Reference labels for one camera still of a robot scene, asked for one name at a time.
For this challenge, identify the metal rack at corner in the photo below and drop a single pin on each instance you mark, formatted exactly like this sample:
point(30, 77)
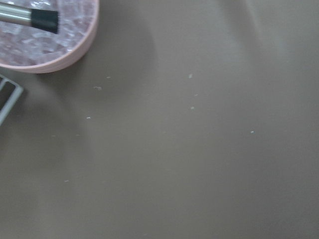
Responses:
point(10, 93)

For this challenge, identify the black handled metal tool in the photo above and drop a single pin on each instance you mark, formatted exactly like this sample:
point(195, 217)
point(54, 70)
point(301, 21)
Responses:
point(46, 20)

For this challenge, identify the pink ice bowl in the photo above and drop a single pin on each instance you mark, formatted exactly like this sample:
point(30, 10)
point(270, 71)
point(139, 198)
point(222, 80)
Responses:
point(30, 50)

